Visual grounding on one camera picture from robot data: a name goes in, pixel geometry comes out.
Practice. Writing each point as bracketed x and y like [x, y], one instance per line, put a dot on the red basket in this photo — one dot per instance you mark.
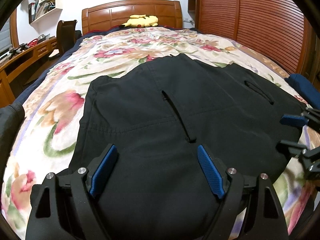
[32, 43]

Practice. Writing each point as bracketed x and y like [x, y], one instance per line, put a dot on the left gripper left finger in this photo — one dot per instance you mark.
[65, 206]

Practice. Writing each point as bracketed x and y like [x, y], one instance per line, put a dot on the floral bed blanket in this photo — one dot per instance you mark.
[46, 138]

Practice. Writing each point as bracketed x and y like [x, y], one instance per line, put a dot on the folded dark grey garment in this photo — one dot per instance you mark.
[11, 118]

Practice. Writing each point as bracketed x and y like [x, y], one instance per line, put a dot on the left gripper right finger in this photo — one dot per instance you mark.
[264, 217]

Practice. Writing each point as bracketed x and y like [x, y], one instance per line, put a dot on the wooden bed headboard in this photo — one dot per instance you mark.
[105, 16]

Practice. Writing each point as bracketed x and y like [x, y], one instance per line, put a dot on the folded navy blue garment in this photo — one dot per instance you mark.
[305, 88]

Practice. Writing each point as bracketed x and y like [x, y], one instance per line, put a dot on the louvered wooden wardrobe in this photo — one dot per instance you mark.
[275, 28]

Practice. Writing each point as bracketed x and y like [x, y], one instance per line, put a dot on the grey window roller blind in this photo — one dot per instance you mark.
[5, 38]

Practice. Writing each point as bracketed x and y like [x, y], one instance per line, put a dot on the dark brown desk chair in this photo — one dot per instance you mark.
[66, 37]

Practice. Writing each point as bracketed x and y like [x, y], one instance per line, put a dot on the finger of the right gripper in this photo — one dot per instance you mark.
[310, 118]
[309, 159]

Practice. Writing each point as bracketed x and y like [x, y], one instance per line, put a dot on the white wall shelf unit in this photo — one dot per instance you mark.
[39, 9]

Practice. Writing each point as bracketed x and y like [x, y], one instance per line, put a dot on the wooden desk with cabinets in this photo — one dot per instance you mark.
[18, 64]

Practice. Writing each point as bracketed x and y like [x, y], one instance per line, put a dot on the black double-breasted coat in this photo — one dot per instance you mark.
[157, 115]

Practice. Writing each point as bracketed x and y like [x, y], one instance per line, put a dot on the yellow Pikachu plush toy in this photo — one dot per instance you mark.
[140, 21]

